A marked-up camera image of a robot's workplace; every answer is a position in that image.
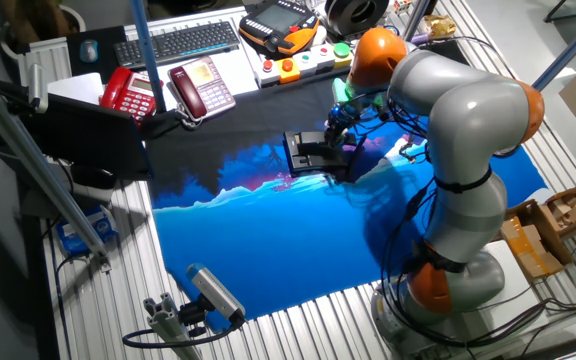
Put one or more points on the black computer keyboard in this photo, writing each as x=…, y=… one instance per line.
x=178, y=44

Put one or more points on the white box red button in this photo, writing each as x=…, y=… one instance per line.
x=268, y=72
x=324, y=57

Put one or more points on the yellow box green button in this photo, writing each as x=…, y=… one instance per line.
x=342, y=54

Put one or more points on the maroon silver telephone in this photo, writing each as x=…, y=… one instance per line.
x=203, y=87

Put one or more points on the open brown cardboard box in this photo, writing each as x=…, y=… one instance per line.
x=568, y=210

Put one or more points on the long aluminium frame beam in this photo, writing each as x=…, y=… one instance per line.
x=33, y=165

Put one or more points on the black telephone handset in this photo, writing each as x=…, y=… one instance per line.
x=313, y=150

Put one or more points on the white round bucket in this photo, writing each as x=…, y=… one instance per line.
x=75, y=15

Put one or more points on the flat tan cardboard box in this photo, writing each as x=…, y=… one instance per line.
x=535, y=255

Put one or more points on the silver cylinder camera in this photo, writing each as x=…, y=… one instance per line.
x=37, y=87

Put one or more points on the black mouse pad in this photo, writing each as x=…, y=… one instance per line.
x=110, y=40

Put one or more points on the black laptop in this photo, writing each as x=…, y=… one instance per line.
x=88, y=135

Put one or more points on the orange black teach pendant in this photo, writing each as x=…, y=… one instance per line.
x=278, y=25

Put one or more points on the white paper sheet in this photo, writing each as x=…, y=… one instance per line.
x=75, y=87

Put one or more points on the white box green button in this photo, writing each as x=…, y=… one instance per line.
x=307, y=64

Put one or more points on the red telephone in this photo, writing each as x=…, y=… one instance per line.
x=128, y=95

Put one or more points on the small purple tube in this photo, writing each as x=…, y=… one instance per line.
x=419, y=39

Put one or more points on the blue packet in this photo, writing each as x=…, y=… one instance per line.
x=85, y=232

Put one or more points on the black C-clamp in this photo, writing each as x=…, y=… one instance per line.
x=505, y=152

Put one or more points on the orange box red button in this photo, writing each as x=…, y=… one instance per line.
x=288, y=70

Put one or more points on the colourful puzzle cube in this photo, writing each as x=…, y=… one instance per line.
x=403, y=5

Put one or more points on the silver camera blue end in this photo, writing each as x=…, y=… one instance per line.
x=215, y=292

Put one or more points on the short aluminium profile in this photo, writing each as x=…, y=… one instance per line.
x=168, y=325

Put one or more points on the black telephone base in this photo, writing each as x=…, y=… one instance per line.
x=290, y=150

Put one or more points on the black chair base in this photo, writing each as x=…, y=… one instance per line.
x=558, y=12

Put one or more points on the gold snack bag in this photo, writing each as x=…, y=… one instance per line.
x=438, y=26

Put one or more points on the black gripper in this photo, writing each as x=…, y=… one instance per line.
x=345, y=119

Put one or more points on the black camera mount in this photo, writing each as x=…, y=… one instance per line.
x=193, y=315

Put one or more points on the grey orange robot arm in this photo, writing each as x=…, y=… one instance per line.
x=473, y=110

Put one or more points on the blue black printed cloth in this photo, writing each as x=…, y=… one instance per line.
x=278, y=240

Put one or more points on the metal frame pole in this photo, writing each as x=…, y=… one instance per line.
x=568, y=50
x=145, y=50
x=417, y=15

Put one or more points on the grey computer mouse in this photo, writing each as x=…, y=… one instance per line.
x=89, y=51

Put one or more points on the small blue round disc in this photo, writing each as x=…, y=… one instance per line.
x=392, y=30

